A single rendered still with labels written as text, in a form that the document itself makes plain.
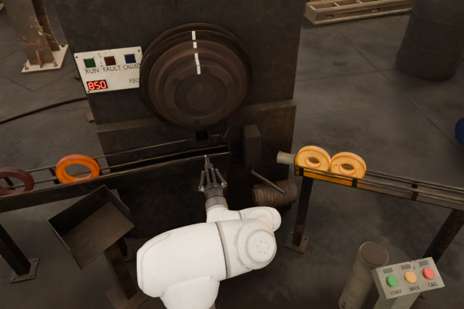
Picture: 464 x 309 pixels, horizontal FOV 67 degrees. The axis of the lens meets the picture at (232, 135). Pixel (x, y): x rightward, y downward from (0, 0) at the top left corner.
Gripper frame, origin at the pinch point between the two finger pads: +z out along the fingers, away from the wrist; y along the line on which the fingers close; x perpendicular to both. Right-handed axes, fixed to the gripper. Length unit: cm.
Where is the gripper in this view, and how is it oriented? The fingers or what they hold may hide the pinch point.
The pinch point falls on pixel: (208, 164)
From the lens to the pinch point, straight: 161.1
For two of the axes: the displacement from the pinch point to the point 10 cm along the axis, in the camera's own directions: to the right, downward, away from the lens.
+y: 9.8, -1.4, 1.3
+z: -1.9, -7.0, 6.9
